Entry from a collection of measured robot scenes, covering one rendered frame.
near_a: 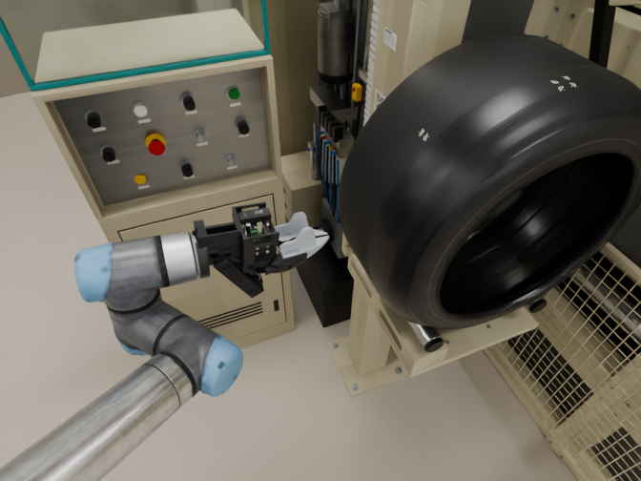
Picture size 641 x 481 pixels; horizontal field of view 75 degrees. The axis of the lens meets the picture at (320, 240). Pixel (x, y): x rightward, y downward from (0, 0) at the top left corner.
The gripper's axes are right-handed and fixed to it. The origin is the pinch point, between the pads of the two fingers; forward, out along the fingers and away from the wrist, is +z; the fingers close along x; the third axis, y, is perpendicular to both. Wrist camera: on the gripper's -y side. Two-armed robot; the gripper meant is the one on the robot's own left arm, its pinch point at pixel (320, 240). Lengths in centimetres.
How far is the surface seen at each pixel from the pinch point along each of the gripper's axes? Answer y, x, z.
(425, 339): -26.4, -10.0, 23.9
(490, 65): 26.3, 4.4, 26.1
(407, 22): 24.8, 27.0, 25.0
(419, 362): -32.5, -11.9, 23.2
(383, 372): -115, 21, 53
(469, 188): 15.7, -9.9, 16.5
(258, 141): -20, 62, 7
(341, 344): -116, 40, 41
